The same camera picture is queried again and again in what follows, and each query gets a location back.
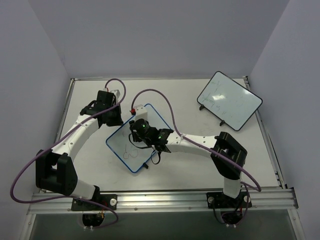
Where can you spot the aluminium front rail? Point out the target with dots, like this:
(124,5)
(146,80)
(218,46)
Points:
(172,202)

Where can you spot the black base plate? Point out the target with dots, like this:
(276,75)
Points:
(109,200)
(217,200)

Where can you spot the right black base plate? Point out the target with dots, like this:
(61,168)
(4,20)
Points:
(217,200)

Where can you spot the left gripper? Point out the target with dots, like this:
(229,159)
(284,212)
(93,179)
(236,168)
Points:
(114,118)

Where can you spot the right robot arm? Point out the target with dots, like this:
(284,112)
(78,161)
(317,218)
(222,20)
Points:
(227,154)

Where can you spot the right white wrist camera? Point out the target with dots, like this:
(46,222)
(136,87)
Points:
(139,112)

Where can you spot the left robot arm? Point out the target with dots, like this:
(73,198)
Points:
(55,171)

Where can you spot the blue framed whiteboard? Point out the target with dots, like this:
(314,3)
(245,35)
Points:
(132,154)

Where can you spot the black framed whiteboard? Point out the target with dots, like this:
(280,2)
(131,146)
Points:
(228,100)

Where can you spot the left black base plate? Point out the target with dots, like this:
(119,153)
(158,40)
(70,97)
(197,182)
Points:
(109,200)

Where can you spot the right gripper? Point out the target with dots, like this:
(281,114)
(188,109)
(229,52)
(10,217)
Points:
(133,128)

